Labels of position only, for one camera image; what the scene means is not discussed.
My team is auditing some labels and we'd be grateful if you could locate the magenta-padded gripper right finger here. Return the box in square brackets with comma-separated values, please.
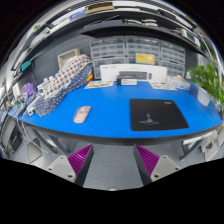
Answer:
[133, 143, 183, 186]

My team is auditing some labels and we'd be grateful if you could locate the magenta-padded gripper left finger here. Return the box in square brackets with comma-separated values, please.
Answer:
[45, 143, 95, 187]

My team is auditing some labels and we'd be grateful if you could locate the pink computer mouse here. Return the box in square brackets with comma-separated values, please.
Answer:
[72, 105, 92, 124]

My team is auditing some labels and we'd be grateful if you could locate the black mouse pad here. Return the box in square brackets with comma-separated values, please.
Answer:
[129, 98, 190, 132]

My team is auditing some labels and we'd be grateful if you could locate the printed picture card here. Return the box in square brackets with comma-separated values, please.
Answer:
[84, 79, 115, 90]
[149, 81, 178, 92]

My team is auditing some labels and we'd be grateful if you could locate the polka dot patterned cloth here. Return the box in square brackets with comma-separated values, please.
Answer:
[34, 54, 94, 118]

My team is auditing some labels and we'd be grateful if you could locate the small black labelled box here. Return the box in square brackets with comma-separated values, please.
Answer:
[116, 75, 138, 87]

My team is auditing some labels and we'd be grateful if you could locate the purple bag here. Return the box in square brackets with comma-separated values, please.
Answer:
[22, 82, 37, 99]

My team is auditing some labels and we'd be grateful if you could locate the long white keyboard box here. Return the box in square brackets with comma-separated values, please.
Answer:
[99, 64, 168, 84]

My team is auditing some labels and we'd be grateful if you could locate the green potted plant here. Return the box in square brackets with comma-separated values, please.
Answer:
[187, 61, 224, 108]

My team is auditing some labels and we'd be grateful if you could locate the yellow card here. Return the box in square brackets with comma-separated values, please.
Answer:
[135, 52, 156, 66]

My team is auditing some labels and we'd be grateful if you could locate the beige framed tray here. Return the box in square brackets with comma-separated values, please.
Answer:
[57, 48, 82, 69]

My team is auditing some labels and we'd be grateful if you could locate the white metal rack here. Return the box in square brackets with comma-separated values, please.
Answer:
[194, 28, 224, 68]

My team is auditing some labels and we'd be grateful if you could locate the teal wall box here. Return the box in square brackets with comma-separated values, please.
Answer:
[20, 60, 33, 72]

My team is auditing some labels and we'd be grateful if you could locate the dark wall shelf unit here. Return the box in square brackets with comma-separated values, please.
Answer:
[9, 0, 211, 69]

